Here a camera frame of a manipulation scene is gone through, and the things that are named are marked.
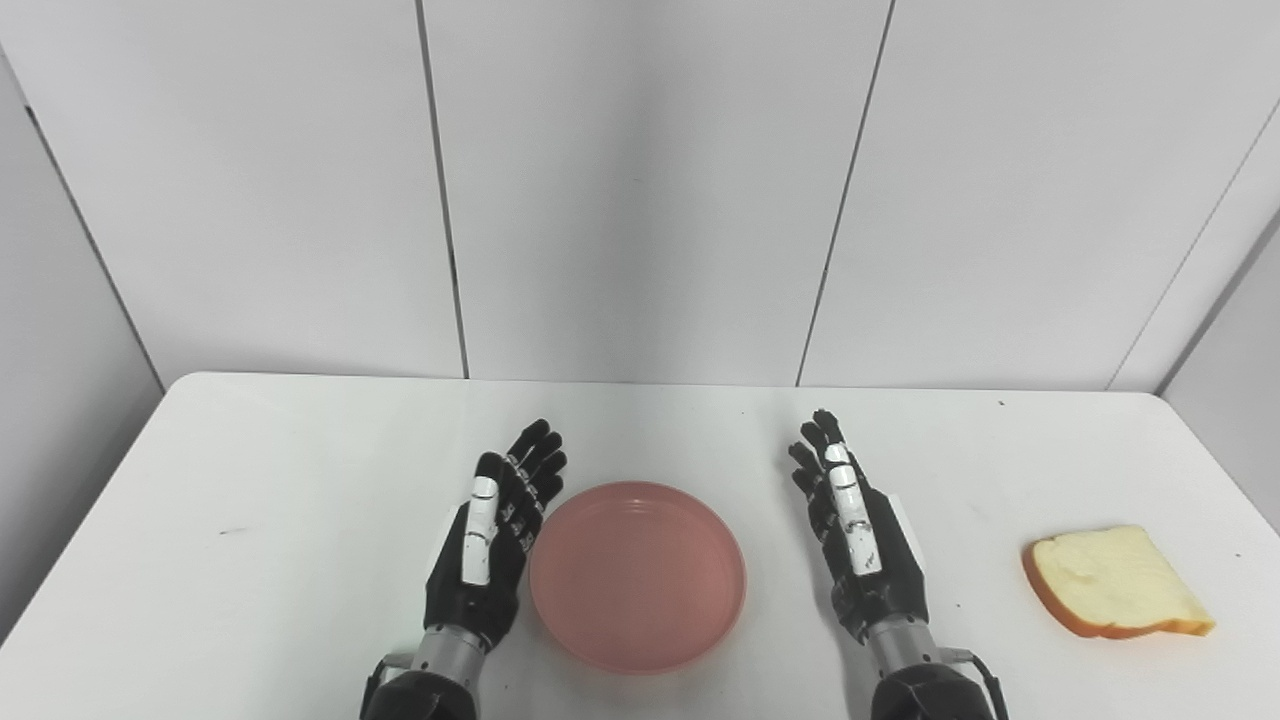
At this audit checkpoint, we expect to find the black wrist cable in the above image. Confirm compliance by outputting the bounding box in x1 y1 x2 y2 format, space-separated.
360 652 416 716
940 648 1011 720

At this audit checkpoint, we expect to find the pink round plate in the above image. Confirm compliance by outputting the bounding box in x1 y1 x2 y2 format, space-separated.
529 481 748 675

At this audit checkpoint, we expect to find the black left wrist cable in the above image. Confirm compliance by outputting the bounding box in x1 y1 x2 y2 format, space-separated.
360 652 416 716

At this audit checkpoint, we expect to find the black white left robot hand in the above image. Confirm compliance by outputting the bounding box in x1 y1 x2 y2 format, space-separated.
423 418 569 652

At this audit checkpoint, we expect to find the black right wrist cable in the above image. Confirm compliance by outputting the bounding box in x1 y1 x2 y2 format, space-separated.
940 648 1011 720

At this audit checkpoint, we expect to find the slice of bread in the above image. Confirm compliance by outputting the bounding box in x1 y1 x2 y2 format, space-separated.
1021 525 1217 641

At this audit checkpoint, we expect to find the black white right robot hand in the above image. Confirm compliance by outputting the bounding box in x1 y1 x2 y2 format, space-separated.
787 408 931 647

